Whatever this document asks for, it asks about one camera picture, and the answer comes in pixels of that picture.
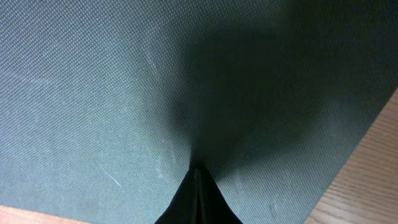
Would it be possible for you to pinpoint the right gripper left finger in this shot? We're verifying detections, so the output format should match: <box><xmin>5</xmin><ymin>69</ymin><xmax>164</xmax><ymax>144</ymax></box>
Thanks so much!
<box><xmin>155</xmin><ymin>169</ymin><xmax>198</xmax><ymax>224</ymax></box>

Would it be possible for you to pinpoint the dark green box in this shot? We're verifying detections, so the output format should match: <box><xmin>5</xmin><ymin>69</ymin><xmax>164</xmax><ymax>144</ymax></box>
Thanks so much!
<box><xmin>1</xmin><ymin>1</ymin><xmax>397</xmax><ymax>223</ymax></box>

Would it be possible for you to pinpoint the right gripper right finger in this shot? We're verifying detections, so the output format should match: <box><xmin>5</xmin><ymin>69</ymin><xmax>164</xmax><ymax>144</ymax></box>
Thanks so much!
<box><xmin>198</xmin><ymin>168</ymin><xmax>242</xmax><ymax>224</ymax></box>

